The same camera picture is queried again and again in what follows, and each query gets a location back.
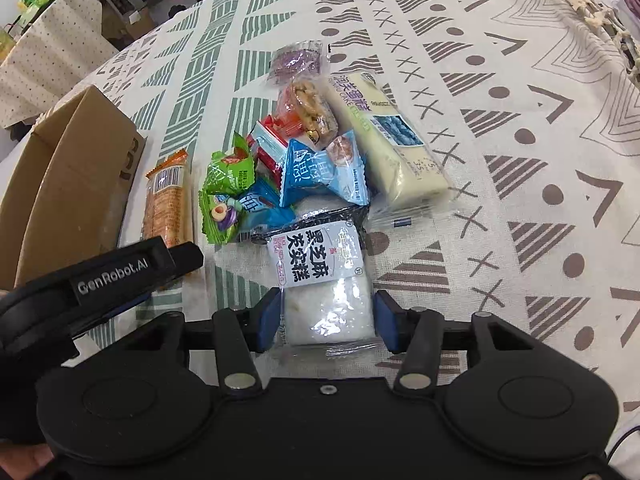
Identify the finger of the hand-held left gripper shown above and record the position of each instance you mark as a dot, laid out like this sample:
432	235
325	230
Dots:
187	262

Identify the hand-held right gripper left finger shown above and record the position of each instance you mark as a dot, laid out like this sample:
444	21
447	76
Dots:
269	320

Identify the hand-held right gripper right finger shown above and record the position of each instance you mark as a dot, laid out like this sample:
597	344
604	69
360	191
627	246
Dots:
385	321

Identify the white sesame cake packet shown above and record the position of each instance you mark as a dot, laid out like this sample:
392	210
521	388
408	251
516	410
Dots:
320	280

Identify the cardboard box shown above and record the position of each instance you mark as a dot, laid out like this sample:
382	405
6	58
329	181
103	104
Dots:
60	180

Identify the clear nut bar packet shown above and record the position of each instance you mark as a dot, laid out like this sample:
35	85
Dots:
307	107

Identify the person's left hand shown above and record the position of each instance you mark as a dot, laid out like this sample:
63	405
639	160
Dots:
20	462

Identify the orange snack bar packet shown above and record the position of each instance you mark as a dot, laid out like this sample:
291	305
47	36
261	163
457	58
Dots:
169	200

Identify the green snack packet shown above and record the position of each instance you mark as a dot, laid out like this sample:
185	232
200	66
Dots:
227	185

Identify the small blue snack packet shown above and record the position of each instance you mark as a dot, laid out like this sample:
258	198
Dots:
265	210

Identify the red and white snack packet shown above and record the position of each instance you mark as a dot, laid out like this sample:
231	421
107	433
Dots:
270	142

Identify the blue cookie snack packet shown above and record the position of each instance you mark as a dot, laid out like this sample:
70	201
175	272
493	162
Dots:
325	170

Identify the long white cake packet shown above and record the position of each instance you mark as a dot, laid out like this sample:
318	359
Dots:
385	145

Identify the purple snack packet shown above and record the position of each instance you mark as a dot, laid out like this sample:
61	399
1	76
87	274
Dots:
295	62

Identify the printed blanket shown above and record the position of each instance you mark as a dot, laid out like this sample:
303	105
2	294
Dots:
500	110

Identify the table with dotted tablecloth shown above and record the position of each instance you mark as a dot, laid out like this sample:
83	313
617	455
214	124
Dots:
55	45

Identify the clear bottle with yellow drink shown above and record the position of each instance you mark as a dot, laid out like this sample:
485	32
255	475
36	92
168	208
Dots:
5	45

